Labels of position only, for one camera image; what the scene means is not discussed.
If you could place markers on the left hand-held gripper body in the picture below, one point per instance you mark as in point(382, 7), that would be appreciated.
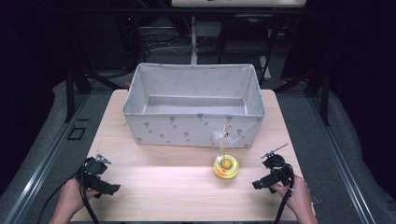
point(93, 169)

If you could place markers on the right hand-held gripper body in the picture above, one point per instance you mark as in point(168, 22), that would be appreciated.
point(277, 166)

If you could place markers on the yellow round feather cat toy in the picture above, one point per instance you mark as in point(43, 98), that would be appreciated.
point(226, 168)

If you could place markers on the grey heart print fabric box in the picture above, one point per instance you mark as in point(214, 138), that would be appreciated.
point(193, 130)

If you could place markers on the person's right hand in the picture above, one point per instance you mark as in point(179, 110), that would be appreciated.
point(297, 194)

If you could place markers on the person's left hand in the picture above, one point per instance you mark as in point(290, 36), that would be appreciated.
point(73, 196)

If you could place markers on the black tape square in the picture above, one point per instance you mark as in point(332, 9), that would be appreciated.
point(70, 133)

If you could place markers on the black metal stand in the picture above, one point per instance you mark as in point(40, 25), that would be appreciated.
point(70, 93)
point(325, 96)

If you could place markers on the black chair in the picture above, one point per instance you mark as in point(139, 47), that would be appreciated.
point(246, 34)

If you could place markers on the black power strip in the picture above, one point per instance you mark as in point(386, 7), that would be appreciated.
point(130, 37)

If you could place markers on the white table leg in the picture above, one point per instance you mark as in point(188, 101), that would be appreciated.
point(194, 40)

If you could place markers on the white background table top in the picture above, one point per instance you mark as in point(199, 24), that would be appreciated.
point(238, 3)

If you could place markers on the metal floor rail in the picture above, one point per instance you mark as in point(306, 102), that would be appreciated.
point(40, 174)
point(342, 161)

